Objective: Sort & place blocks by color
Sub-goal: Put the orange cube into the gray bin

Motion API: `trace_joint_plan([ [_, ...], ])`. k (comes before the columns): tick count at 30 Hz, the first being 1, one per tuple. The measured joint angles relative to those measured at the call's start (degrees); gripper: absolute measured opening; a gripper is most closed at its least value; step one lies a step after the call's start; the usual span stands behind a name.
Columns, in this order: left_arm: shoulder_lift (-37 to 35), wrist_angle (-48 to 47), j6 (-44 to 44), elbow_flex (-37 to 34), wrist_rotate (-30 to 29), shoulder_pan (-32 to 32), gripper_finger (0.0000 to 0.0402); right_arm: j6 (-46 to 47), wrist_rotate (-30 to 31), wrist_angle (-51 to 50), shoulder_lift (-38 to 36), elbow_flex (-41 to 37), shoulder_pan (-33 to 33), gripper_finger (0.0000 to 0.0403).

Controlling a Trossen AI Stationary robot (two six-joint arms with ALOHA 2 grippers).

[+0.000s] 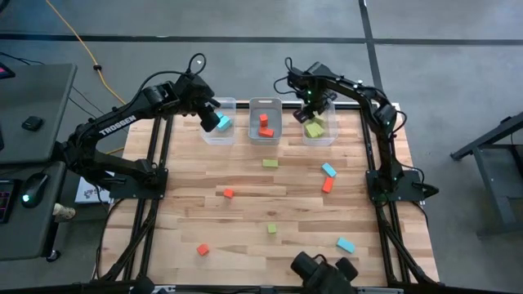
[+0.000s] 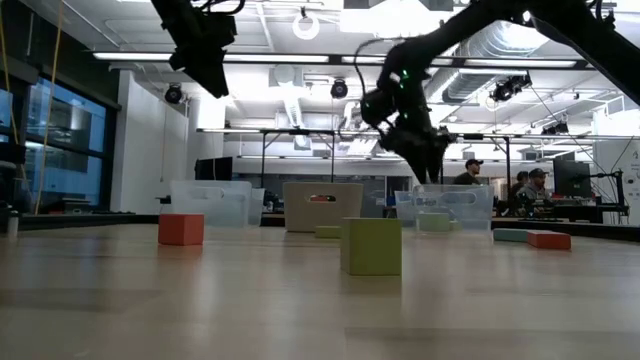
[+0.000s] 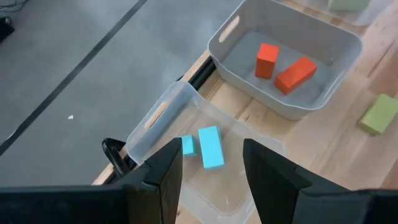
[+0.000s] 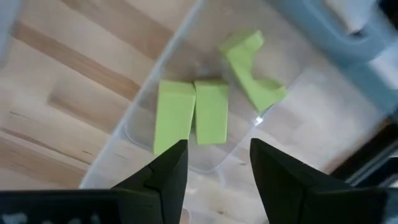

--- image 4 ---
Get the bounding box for clear plastic bin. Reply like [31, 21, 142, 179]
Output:
[79, 0, 386, 224]

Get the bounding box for green arch block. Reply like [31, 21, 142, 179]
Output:
[218, 29, 287, 113]

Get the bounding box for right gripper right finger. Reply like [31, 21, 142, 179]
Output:
[250, 138, 388, 224]

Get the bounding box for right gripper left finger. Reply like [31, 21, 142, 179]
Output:
[0, 139, 189, 224]

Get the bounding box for black table frame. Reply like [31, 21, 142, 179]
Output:
[329, 124, 398, 187]

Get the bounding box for green rectangular block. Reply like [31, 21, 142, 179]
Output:
[153, 80, 197, 156]
[193, 79, 230, 146]

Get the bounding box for grey plastic bin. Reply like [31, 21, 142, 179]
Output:
[273, 0, 398, 110]

